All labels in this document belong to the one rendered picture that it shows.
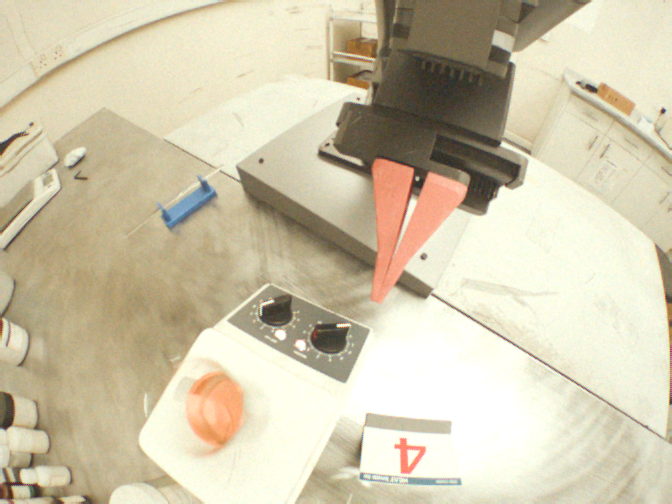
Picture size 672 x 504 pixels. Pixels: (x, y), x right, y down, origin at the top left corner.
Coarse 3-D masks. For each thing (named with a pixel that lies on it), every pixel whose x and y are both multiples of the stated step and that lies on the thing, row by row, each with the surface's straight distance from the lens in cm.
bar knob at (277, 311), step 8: (280, 296) 24; (288, 296) 24; (264, 304) 23; (272, 304) 23; (280, 304) 24; (288, 304) 24; (264, 312) 23; (272, 312) 24; (280, 312) 25; (288, 312) 25; (264, 320) 24; (272, 320) 24; (280, 320) 24; (288, 320) 24
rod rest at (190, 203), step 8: (200, 176) 45; (208, 184) 47; (192, 192) 47; (200, 192) 46; (208, 192) 45; (216, 192) 46; (184, 200) 46; (192, 200) 45; (200, 200) 45; (208, 200) 45; (176, 208) 46; (184, 208) 45; (192, 208) 44; (160, 216) 47; (168, 216) 44; (176, 216) 44; (184, 216) 45; (168, 224) 44
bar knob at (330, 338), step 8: (320, 328) 22; (328, 328) 22; (336, 328) 22; (344, 328) 23; (312, 336) 23; (320, 336) 22; (328, 336) 22; (336, 336) 23; (344, 336) 23; (320, 344) 23; (328, 344) 23; (336, 344) 23; (344, 344) 23; (328, 352) 22; (336, 352) 23
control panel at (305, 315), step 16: (272, 288) 28; (256, 304) 26; (304, 304) 26; (240, 320) 24; (256, 320) 24; (304, 320) 25; (320, 320) 25; (336, 320) 26; (256, 336) 23; (272, 336) 23; (288, 336) 23; (304, 336) 23; (352, 336) 25; (288, 352) 22; (304, 352) 22; (320, 352) 22; (352, 352) 23; (320, 368) 21; (336, 368) 22; (352, 368) 22
